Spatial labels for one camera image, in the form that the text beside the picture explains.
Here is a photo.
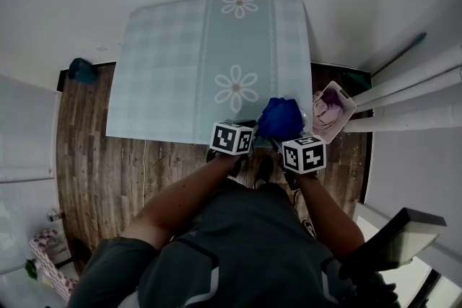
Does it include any person's left forearm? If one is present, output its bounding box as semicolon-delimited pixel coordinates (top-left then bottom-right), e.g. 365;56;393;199
121;154;250;252

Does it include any white cabinet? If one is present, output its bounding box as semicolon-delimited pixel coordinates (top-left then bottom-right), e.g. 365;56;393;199
0;74;63;184

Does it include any green plant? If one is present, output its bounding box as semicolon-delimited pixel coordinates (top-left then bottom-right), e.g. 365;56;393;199
24;258;39;281

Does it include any black framed window sash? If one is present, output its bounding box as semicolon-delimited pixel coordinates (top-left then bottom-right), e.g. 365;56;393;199
339;207;448;282

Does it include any black shoe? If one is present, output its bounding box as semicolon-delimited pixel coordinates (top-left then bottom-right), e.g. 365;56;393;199
226;154;249;180
254;154;276;190

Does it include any checked flower tablecloth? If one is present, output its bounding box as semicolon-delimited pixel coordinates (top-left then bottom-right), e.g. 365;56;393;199
105;0;313;146

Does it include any white plastic basket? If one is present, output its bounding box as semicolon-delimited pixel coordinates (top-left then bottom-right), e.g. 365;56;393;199
312;81;358;145

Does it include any teal broom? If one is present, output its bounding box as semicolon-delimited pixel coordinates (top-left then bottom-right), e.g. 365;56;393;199
342;32;427;91

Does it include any blue cloth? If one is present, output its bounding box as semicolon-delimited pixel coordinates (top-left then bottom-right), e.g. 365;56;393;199
258;96;303;140

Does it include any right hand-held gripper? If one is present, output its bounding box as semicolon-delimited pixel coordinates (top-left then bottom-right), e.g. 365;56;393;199
269;135;328;193

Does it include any person's right forearm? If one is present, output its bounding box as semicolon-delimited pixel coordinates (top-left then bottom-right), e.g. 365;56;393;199
294;171;366;257

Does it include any purple cloth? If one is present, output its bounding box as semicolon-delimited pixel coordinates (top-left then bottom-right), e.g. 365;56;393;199
323;89;344;113

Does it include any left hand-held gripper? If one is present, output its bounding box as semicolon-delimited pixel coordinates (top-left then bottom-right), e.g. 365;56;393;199
209;117;261;157

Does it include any pink checked box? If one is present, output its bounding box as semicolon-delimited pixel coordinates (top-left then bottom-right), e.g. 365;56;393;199
29;229;79;302

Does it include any white vertical pipe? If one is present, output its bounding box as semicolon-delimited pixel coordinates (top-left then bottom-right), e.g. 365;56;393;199
360;66;462;117
355;43;462;109
342;93;462;134

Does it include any teal bag on floor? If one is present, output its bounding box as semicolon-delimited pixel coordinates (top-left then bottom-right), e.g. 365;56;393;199
68;58;97;84

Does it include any black framed window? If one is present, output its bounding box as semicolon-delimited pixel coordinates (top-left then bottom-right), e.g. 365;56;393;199
382;252;462;308

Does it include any person's dark grey shirt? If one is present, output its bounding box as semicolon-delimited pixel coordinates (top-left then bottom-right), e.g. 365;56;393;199
68;183;398;308

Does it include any pink cloth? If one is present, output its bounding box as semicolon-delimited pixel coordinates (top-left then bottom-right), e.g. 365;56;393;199
313;92;342;136

